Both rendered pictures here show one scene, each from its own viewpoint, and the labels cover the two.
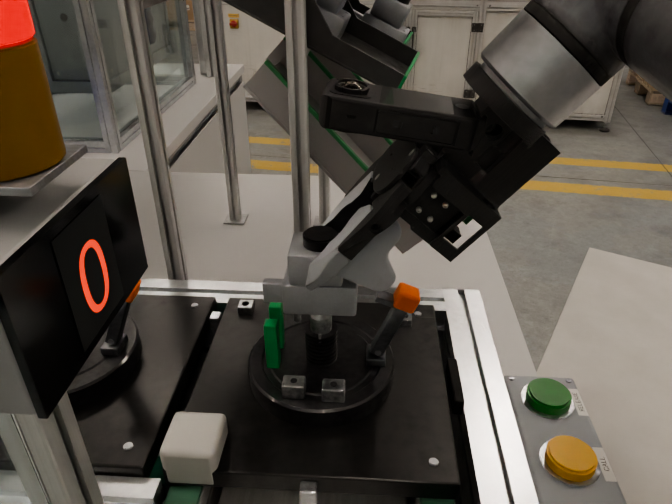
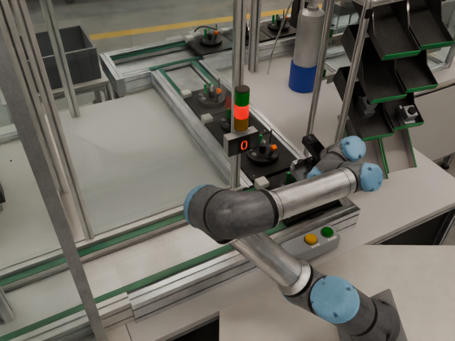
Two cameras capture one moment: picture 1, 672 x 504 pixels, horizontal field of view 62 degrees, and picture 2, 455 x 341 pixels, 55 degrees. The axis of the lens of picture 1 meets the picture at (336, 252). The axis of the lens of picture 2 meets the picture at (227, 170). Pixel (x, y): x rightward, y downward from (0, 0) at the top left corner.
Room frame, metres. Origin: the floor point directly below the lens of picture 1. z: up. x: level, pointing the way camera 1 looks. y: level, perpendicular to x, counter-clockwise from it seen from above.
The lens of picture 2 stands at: (-0.46, -0.88, 2.14)
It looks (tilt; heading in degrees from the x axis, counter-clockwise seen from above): 41 degrees down; 58
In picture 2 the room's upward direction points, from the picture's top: 1 degrees clockwise
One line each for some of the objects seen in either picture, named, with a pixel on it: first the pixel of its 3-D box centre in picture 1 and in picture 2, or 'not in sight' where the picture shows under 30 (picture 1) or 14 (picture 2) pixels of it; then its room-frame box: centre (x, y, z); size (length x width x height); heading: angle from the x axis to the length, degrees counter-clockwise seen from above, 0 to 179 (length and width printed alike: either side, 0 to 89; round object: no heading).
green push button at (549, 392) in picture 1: (547, 399); (327, 232); (0.38, -0.20, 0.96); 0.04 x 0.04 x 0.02
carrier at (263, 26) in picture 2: not in sight; (278, 21); (1.26, 1.30, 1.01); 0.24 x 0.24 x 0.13; 86
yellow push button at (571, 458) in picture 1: (569, 460); (311, 239); (0.31, -0.20, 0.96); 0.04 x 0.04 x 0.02
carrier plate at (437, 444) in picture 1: (321, 379); (296, 193); (0.41, 0.01, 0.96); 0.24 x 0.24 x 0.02; 86
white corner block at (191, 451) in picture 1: (195, 447); (261, 184); (0.32, 0.12, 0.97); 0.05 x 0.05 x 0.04; 86
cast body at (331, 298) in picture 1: (309, 268); (298, 166); (0.41, 0.02, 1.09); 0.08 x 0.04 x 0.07; 86
